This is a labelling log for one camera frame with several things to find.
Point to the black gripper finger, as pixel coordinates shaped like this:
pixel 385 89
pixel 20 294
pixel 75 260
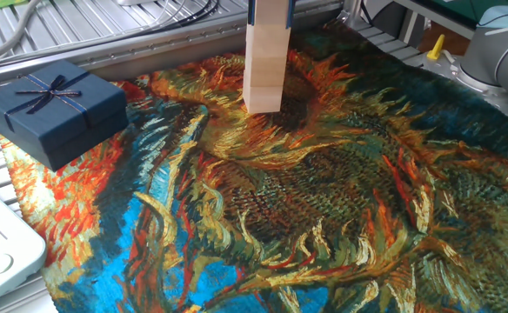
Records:
pixel 251 12
pixel 289 13

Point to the sunflower painting cloth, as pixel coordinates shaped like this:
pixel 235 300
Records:
pixel 323 217

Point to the navy gift box with ribbon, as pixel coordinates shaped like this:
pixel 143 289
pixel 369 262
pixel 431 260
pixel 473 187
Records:
pixel 54 113

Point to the white plastic device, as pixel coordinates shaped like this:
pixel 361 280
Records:
pixel 2 243

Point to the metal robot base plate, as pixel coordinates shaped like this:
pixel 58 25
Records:
pixel 467 84

